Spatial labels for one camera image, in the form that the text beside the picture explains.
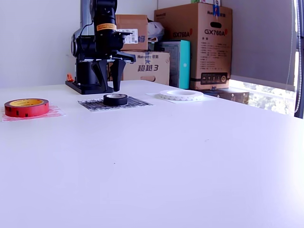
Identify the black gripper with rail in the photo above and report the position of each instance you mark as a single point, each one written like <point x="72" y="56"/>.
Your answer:
<point x="118" y="55"/>

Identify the black tape roll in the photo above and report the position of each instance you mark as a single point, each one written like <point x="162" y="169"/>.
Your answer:
<point x="115" y="101"/>

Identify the white tape roll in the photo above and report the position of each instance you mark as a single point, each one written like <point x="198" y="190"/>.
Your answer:
<point x="180" y="96"/>

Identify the red tape roll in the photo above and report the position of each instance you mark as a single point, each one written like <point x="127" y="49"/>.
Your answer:
<point x="26" y="111"/>

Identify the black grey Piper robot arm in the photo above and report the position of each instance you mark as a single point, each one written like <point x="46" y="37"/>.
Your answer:
<point x="104" y="14"/>

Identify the wide cardboard box blue print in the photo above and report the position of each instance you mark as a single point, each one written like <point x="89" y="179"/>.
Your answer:
<point x="147" y="76"/>

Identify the black scribbled paper sheet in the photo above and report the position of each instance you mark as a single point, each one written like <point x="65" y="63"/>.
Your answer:
<point x="137" y="102"/>

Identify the orange clamp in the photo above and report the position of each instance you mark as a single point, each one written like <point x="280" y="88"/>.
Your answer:
<point x="69" y="77"/>

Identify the blank white paper sheet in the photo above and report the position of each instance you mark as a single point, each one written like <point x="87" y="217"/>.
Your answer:
<point x="152" y="95"/>

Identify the small cardboard box shipping label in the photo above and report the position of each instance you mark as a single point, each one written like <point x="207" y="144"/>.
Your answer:
<point x="133" y="21"/>

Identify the red scribbled paper sheet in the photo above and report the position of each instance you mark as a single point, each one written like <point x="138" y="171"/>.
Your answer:
<point x="55" y="112"/>

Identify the white plastic bag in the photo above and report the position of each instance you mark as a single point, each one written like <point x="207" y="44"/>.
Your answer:
<point x="155" y="29"/>

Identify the teal sided printed box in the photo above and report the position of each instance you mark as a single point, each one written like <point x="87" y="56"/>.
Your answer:
<point x="184" y="71"/>

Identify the large GX760A cardboard box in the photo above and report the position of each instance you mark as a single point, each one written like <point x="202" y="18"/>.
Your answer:
<point x="213" y="59"/>

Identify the green item on box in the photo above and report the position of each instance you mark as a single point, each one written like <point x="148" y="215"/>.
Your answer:
<point x="197" y="1"/>

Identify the blue clip on box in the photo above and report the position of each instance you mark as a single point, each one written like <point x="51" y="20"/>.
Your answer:
<point x="215" y="9"/>

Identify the grey roller blind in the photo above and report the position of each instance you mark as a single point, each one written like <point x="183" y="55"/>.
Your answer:
<point x="261" y="42"/>

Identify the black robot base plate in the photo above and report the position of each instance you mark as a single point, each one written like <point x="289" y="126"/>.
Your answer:
<point x="80" y="89"/>

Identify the wrist camera board with bracket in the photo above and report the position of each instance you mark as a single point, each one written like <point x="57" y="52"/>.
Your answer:
<point x="123" y="38"/>

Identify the dark window frame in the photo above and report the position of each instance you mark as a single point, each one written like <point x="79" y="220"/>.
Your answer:
<point x="301" y="14"/>

